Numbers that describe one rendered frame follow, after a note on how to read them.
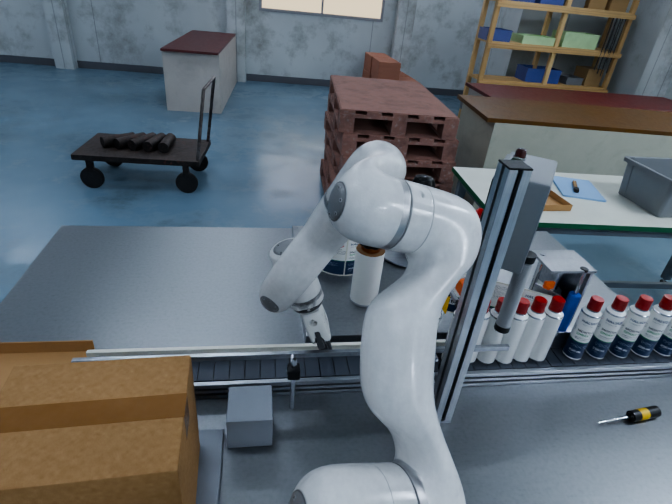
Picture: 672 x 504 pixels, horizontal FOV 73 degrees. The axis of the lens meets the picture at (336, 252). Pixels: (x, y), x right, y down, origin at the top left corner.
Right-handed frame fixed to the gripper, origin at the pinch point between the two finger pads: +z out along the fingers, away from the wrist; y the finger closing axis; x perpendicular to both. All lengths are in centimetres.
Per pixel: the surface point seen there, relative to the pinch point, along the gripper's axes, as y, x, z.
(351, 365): -1.0, -5.0, 8.5
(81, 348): 13, 63, -12
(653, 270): 175, -243, 189
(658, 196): 112, -183, 70
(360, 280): 24.5, -14.0, 1.6
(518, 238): -17, -44, -28
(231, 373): -2.1, 24.2, -2.0
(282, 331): 19.0, 13.0, 7.4
